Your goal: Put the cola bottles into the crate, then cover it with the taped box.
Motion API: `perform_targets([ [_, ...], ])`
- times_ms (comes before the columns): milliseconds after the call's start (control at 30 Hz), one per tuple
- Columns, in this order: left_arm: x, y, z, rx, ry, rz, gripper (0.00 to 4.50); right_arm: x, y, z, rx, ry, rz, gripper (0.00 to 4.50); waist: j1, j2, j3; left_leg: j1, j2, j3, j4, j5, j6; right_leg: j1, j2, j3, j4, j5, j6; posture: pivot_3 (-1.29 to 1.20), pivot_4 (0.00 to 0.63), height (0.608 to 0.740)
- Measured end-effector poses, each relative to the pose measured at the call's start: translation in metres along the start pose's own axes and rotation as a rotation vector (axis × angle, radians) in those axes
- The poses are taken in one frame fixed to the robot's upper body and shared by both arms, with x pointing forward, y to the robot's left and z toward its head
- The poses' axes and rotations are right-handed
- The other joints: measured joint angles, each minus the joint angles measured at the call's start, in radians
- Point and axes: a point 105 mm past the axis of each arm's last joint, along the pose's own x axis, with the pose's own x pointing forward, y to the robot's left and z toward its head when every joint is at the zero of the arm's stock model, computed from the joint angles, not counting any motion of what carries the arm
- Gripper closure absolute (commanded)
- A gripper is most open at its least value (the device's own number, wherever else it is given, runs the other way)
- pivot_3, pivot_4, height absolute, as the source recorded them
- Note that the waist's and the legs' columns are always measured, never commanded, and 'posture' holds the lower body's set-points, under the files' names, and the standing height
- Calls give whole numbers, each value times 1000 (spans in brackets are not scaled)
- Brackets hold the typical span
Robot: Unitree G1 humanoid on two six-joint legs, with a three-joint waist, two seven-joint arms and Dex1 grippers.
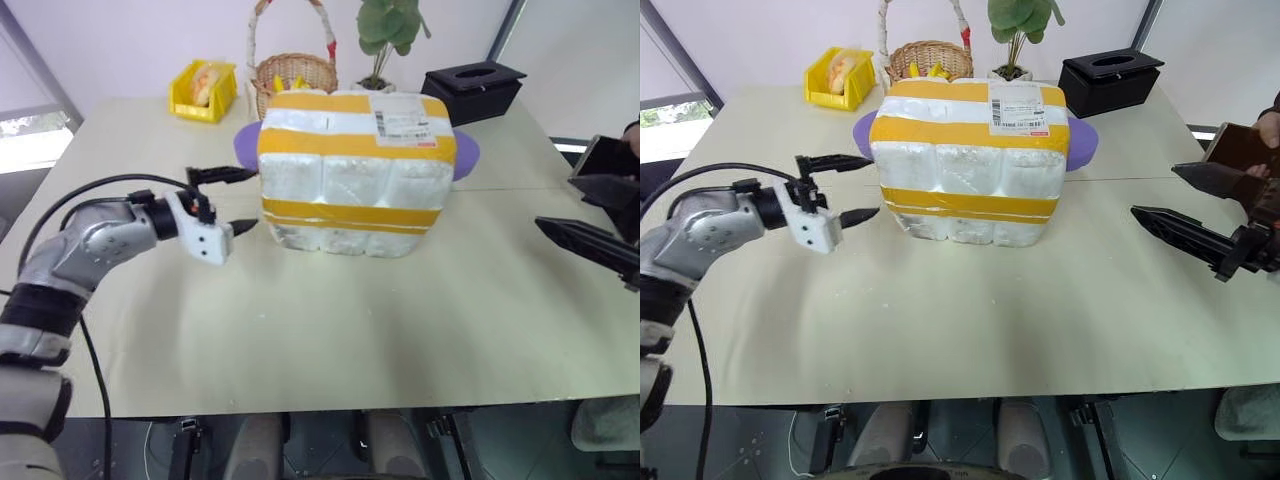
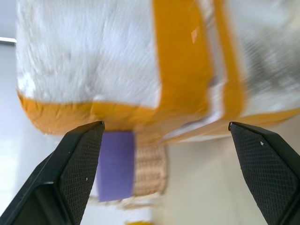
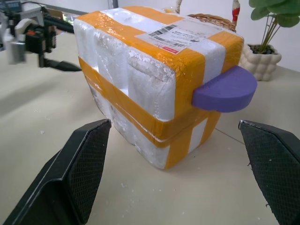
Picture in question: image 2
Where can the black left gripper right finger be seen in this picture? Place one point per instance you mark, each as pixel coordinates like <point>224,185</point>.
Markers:
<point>269,168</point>

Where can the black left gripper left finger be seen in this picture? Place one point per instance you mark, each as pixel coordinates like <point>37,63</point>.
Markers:
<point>58,178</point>

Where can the white foam block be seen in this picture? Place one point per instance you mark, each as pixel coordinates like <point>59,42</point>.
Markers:
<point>93,58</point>

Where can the white foam box, yellow tape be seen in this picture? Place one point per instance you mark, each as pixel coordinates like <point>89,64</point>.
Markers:
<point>264,70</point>

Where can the purple block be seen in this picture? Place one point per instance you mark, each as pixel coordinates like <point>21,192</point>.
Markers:
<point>116,166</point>

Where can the woven wicker basket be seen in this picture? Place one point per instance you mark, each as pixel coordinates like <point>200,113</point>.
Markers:
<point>150,171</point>

